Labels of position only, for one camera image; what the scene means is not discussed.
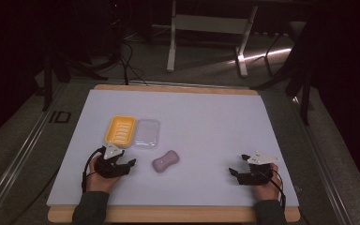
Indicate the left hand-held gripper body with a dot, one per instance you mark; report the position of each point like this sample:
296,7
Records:
111,167

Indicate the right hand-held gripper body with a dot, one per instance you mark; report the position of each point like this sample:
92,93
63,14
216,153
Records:
258,175

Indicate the yellow soap dish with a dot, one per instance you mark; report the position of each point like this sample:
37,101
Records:
121,130

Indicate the clear plastic lid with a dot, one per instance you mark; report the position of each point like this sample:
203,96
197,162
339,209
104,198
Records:
147,133

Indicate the pink soap bar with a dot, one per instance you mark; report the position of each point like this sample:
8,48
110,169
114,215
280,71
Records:
165,161

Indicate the person's right hand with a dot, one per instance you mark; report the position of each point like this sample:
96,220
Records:
268,191

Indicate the person's left hand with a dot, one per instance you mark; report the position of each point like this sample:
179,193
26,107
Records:
98,183

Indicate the white table mat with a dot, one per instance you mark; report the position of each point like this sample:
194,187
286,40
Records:
206,131

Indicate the white work board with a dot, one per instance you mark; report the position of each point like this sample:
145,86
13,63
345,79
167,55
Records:
175,214

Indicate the dark chair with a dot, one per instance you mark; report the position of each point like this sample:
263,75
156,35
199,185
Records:
298,72

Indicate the black stand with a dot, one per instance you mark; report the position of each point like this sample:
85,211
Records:
48,78

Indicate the metal floor rail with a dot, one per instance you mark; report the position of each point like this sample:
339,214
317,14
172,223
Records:
323,168
15,162

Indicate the white desk frame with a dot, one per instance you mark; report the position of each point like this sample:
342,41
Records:
211,24

